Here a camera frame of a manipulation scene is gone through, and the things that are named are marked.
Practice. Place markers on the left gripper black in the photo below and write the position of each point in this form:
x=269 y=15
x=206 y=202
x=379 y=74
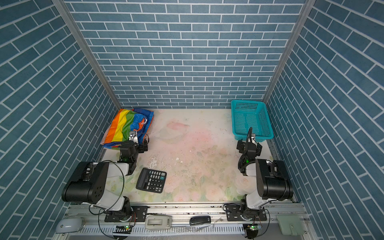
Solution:
x=141 y=148

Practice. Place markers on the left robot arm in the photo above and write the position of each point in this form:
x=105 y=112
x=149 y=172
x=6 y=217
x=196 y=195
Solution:
x=88 y=181

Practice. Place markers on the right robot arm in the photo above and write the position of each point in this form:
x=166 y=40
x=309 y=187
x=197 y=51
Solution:
x=272 y=179

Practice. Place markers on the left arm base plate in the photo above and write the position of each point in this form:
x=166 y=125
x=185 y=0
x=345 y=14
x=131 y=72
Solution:
x=133 y=214

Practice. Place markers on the grey computer mouse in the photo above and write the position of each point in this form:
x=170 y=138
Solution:
x=70 y=225

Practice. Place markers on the white slotted cable duct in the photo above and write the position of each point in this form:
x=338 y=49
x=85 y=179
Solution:
x=140 y=230

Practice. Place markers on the green leather wallet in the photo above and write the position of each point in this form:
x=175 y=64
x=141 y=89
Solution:
x=290 y=225

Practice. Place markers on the black desk calculator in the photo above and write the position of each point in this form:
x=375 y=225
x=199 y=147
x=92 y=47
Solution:
x=151 y=181

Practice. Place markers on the left circuit board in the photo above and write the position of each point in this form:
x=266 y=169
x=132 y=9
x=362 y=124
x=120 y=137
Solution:
x=123 y=230

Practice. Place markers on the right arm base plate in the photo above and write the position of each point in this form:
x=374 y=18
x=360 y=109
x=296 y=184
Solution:
x=236 y=213

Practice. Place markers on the right circuit board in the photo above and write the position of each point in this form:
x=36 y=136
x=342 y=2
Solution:
x=252 y=227

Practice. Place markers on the black car key fob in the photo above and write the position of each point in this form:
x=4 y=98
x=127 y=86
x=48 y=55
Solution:
x=199 y=220

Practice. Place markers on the aluminium front rail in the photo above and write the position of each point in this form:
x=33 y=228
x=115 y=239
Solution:
x=182 y=212

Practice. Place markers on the multicolour cloth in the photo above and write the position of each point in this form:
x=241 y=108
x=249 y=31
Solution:
x=126 y=121

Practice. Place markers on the teal plastic basket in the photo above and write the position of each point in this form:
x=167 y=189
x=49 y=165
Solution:
x=248 y=114

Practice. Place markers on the circuit board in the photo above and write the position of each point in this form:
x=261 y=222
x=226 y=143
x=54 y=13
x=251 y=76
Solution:
x=252 y=227
x=123 y=230

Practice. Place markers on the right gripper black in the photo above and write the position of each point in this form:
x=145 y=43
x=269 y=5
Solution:
x=242 y=146

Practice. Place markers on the beige plastic holder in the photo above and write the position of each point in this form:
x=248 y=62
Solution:
x=158 y=222

